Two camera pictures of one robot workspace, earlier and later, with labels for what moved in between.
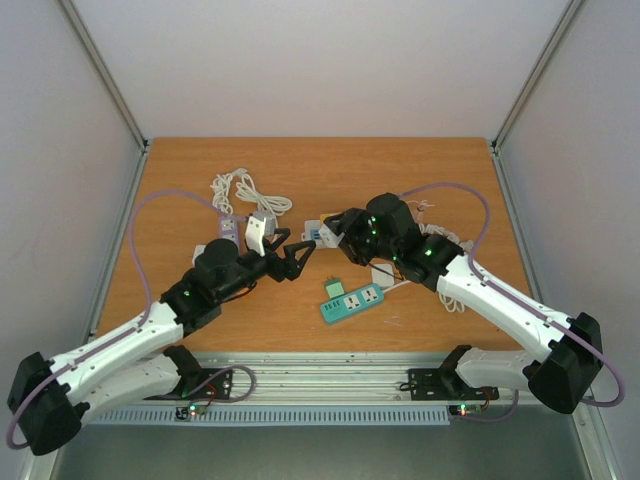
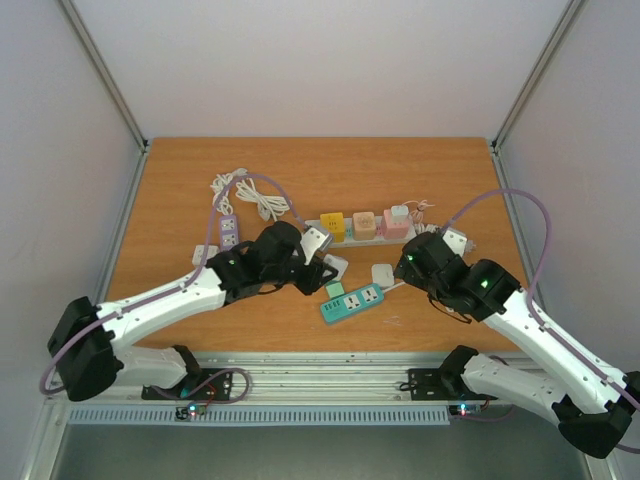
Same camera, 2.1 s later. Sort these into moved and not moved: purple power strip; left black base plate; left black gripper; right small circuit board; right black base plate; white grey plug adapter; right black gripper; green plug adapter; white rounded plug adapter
Moved: left black gripper; right black gripper; white grey plug adapter
Not moved: green plug adapter; purple power strip; right black base plate; white rounded plug adapter; left black base plate; right small circuit board
